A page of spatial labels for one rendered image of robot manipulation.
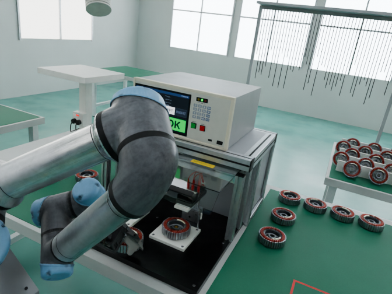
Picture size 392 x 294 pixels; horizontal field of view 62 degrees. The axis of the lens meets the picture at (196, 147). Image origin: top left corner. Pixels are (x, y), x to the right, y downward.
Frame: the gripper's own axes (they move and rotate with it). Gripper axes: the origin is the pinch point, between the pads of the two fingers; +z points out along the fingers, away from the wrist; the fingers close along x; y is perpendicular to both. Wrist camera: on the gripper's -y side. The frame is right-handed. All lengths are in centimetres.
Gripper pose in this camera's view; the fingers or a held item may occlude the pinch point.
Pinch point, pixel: (127, 240)
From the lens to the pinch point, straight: 118.5
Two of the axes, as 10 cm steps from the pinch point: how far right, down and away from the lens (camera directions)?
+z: 1.2, 6.5, 7.5
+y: -4.3, 7.1, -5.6
